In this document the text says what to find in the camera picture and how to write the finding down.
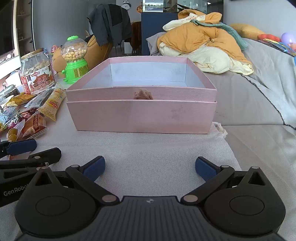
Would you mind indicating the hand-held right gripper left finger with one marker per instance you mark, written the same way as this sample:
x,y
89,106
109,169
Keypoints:
x,y
94,168

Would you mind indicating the orange and cream duvet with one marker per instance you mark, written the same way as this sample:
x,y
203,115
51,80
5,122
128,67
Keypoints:
x,y
196,37

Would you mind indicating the blue cabinet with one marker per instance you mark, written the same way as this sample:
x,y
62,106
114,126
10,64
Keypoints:
x,y
157,25

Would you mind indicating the glass display case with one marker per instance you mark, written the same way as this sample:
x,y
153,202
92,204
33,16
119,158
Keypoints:
x,y
152,4

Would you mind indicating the white shelf unit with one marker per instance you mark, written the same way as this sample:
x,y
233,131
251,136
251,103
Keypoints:
x,y
24,30

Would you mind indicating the orange hanging ornament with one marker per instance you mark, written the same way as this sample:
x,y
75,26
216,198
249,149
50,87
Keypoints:
x,y
139,8

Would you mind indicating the pink toy figure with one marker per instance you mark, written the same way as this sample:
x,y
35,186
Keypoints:
x,y
55,49

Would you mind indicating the panda wall clock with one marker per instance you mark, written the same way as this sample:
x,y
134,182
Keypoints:
x,y
126,4

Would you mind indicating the green candy dispenser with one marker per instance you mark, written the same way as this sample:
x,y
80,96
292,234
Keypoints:
x,y
76,69

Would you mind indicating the purple balloon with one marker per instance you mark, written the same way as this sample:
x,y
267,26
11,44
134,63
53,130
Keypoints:
x,y
288,38

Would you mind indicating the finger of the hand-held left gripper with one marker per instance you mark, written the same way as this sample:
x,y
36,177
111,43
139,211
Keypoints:
x,y
23,147
46,155

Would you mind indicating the red snack packet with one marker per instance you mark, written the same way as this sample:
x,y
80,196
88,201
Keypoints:
x,y
18,118

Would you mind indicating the glass jar with dark contents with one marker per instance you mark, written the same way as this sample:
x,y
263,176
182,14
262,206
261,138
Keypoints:
x,y
8,92

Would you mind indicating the red label peanut jar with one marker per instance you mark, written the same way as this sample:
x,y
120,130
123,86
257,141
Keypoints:
x,y
37,69

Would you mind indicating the brown chair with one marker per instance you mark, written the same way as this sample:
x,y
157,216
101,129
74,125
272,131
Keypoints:
x,y
136,34

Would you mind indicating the white television stand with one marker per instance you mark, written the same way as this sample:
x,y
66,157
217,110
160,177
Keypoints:
x,y
9,66

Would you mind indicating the colourful toy pile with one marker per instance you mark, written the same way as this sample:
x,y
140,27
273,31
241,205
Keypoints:
x,y
272,40

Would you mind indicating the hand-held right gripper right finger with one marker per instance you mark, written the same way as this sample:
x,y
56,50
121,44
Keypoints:
x,y
205,169

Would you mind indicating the pink cardboard box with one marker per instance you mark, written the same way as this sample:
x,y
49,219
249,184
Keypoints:
x,y
138,115

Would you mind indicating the orange chair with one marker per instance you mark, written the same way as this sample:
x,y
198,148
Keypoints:
x,y
99,49

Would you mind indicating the grey pillow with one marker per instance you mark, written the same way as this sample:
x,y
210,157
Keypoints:
x,y
153,44

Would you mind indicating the yellow pillow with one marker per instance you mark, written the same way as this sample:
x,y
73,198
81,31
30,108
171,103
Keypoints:
x,y
248,30

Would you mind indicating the teal cloth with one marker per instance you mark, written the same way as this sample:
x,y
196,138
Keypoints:
x,y
231,31

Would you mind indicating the television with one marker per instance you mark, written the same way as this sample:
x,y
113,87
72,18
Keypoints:
x,y
5,27

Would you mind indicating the brown bread packet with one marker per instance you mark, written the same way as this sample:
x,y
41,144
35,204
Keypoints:
x,y
32,126

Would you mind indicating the blue and white snack packet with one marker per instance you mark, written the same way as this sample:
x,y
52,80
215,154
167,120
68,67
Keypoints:
x,y
5,113

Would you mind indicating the dark grey jacket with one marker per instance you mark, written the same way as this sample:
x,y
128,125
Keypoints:
x,y
108,23

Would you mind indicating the yellow striped snack packet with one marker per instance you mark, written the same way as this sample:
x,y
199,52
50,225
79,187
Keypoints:
x,y
52,105

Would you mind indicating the grey sofa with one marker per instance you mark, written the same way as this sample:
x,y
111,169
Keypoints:
x,y
254,104

